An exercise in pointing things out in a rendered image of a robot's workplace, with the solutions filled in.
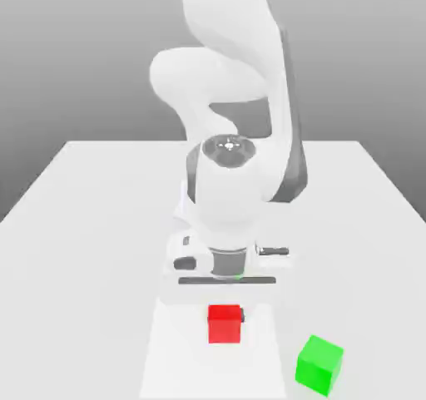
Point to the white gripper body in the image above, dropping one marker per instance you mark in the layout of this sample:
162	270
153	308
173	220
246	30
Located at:
226	290

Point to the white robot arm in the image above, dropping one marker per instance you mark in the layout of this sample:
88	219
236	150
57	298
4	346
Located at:
229	187

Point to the small red cube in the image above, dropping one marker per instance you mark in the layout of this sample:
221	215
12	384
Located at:
224	325

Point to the small green cube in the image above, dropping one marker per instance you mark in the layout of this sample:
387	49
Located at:
319	365

